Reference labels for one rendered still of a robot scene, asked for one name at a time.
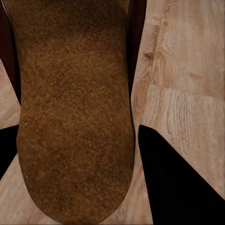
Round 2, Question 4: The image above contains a sandal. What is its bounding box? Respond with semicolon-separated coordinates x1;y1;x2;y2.
0;0;147;225

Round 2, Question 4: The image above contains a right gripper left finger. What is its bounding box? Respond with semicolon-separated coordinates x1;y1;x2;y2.
0;125;19;180

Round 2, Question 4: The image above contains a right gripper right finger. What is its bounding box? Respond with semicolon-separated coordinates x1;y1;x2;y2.
138;125;225;225

